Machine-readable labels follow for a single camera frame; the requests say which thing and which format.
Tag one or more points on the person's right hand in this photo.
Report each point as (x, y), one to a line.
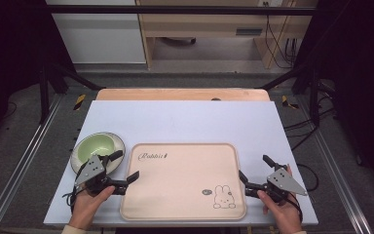
(287, 216)

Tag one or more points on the black frame crossbar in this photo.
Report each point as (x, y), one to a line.
(175, 9)

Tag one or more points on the black curtain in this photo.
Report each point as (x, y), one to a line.
(360, 65)
(13, 48)

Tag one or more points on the black metal stand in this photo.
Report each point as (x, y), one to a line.
(45, 94)
(313, 94)

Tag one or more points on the dark object under desk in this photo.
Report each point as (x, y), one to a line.
(179, 40)

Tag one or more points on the white board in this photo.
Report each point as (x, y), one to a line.
(188, 123)

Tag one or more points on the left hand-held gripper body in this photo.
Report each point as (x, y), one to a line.
(89, 172)

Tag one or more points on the wooden table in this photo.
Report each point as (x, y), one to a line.
(175, 94)

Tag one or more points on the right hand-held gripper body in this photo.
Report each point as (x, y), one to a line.
(284, 182)

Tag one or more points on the light wooden desk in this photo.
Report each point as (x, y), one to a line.
(201, 24)

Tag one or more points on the white cabinet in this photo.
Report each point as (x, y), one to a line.
(100, 39)

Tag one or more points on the yellow black tape marker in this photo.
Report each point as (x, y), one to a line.
(79, 101)

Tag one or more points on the person's left hand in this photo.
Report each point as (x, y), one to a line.
(86, 208)

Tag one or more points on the green and white bowl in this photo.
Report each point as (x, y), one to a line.
(119, 143)

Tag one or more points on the aluminium floor rail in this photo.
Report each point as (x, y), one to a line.
(19, 165)
(341, 175)

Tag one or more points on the beige tray with rabbit print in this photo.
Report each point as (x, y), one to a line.
(181, 185)

